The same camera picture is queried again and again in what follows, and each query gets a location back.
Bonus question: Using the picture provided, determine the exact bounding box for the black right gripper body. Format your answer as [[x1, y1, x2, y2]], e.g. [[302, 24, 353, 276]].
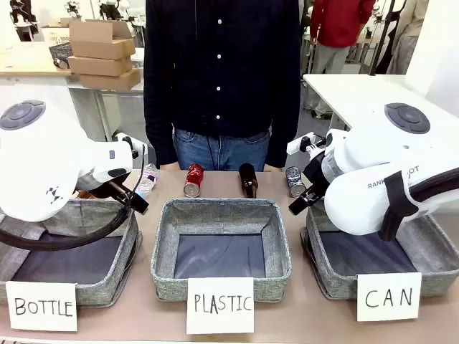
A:
[[303, 153, 331, 197]]

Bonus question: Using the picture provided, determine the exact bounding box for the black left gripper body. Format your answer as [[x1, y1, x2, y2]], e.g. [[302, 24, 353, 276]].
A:
[[95, 178, 131, 204]]

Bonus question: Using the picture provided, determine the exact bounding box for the black white patterned can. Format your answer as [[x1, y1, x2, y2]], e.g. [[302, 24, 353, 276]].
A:
[[285, 166, 306, 199]]

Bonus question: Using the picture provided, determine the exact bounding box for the clear bottle with blue cap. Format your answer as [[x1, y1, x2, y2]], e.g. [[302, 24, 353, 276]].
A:
[[137, 163, 159, 199]]

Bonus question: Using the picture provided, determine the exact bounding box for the brown glass bottle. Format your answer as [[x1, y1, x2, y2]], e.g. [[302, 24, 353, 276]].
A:
[[238, 163, 259, 199]]

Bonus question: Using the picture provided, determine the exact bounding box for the grey fabric basket for plastic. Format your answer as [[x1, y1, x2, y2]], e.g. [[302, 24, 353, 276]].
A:
[[150, 198, 293, 302]]

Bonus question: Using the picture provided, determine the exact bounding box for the red drink can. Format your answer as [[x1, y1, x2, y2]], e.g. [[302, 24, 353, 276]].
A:
[[183, 163, 205, 198]]

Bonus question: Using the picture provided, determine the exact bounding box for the grey fabric basket for cans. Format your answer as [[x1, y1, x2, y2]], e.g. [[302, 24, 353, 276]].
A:
[[300, 200, 459, 300]]

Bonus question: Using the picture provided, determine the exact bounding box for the grey fabric basket for bottles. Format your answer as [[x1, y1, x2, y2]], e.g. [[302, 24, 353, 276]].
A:
[[0, 199, 143, 308]]

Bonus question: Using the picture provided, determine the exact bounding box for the paper label CAN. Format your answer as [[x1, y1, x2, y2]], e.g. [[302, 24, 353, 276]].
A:
[[356, 272, 422, 323]]

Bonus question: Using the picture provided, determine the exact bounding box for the black mesh basket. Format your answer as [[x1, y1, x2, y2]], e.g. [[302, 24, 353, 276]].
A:
[[48, 42, 75, 70]]

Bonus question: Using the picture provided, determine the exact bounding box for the flat closed cardboard box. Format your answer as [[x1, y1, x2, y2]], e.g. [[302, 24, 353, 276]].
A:
[[78, 67, 142, 92], [67, 54, 134, 77]]

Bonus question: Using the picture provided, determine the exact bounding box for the white table under boxes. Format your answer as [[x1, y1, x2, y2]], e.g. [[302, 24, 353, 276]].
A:
[[66, 77, 146, 144]]

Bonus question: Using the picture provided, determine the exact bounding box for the paper label PLASTIC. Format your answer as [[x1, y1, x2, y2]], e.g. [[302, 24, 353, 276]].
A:
[[185, 276, 255, 335]]

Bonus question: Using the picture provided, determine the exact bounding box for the paper label BOTTLE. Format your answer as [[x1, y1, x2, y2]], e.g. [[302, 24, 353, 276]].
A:
[[5, 280, 79, 333]]

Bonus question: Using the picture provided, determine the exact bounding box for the open cardboard box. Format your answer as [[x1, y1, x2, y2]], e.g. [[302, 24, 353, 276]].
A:
[[69, 19, 136, 61]]

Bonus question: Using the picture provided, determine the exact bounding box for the person in dark shirt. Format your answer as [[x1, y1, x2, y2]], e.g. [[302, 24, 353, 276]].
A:
[[143, 0, 302, 173]]

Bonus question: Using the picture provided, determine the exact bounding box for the black stand pole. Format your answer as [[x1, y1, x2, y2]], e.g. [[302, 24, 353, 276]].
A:
[[369, 0, 397, 75]]

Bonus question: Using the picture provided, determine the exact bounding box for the wooden side table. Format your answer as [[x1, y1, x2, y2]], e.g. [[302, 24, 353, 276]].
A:
[[0, 42, 75, 78]]

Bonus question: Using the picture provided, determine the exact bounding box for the person in red jacket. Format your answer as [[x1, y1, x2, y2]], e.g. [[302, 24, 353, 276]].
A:
[[309, 0, 377, 119]]

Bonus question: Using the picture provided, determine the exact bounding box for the person in beige clothes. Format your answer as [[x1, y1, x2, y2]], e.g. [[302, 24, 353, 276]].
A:
[[385, 0, 430, 75]]

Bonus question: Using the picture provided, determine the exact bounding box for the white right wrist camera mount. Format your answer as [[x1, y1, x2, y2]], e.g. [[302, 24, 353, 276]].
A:
[[286, 132, 326, 156]]

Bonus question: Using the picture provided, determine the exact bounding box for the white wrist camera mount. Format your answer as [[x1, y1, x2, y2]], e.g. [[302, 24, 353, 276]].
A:
[[286, 132, 326, 156], [114, 132, 140, 159]]

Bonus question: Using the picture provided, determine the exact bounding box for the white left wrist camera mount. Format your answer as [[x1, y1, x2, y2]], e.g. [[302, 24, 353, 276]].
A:
[[114, 132, 140, 159]]

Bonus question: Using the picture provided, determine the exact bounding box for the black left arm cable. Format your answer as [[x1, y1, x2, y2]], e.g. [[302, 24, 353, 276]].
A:
[[0, 143, 148, 252]]

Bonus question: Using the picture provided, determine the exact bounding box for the black right arm cable sleeve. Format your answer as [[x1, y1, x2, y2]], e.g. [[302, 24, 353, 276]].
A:
[[379, 168, 459, 242]]

